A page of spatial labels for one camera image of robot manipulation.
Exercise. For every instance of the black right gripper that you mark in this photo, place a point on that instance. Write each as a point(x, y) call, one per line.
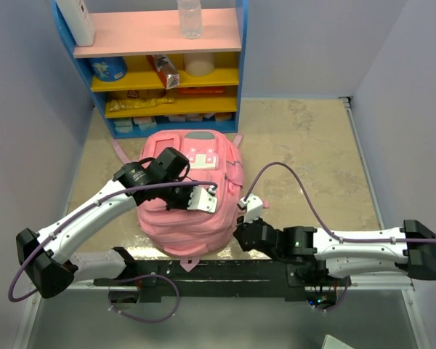
point(237, 234)

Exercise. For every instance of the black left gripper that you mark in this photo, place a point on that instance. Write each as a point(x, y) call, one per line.
point(184, 204)

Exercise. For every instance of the pink student backpack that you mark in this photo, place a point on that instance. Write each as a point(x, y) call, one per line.
point(185, 234)

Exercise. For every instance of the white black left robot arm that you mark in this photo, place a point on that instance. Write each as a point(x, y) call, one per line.
point(44, 256)

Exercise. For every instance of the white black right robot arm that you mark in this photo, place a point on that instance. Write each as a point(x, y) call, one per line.
point(317, 258)

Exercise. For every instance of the pale green tissue pack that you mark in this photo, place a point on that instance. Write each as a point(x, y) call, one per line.
point(123, 125)

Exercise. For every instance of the orange silver snack bag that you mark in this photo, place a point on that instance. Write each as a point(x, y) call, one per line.
point(165, 69)

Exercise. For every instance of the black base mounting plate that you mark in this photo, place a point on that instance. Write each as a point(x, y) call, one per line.
point(293, 281)

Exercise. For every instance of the orange flat box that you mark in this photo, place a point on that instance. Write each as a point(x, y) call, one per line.
point(206, 91)

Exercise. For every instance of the yellow snack packet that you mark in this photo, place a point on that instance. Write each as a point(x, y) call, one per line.
point(136, 104)

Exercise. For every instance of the red yellow snack box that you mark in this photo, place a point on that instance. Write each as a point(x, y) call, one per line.
point(134, 94)

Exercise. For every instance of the blue shelf with coloured boards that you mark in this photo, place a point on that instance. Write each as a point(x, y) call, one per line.
point(144, 76)

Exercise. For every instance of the white paper corner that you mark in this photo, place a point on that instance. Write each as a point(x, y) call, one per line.
point(330, 342)

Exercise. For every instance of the blue snack canister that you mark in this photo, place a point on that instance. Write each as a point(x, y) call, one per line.
point(108, 69)

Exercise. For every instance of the clear plastic water bottle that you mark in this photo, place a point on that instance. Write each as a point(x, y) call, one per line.
point(190, 18)

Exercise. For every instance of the white rectangular device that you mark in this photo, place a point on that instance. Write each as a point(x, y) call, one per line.
point(78, 20)

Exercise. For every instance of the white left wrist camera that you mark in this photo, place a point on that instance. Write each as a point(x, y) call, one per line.
point(203, 199)

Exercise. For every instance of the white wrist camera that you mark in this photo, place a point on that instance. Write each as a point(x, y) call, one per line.
point(203, 199)
point(252, 207)

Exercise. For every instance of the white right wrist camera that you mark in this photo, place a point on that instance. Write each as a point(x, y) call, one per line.
point(252, 207)

